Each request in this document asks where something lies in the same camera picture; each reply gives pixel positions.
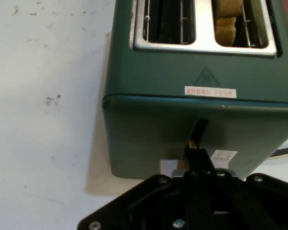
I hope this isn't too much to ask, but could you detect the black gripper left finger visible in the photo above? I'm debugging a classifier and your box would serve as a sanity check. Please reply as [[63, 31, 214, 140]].
[[76, 147, 204, 230]]

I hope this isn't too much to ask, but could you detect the brown toast slice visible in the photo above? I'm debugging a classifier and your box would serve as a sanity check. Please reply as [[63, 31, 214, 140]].
[[213, 0, 244, 47]]

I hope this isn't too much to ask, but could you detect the dark green toaster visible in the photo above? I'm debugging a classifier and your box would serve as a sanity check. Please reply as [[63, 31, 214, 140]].
[[102, 0, 288, 182]]

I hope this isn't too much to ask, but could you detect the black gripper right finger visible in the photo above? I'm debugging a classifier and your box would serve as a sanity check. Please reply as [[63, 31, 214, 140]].
[[199, 148, 288, 230]]

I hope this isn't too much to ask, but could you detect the black toaster power cord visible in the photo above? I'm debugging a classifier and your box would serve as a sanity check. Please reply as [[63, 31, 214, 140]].
[[268, 145, 288, 160]]

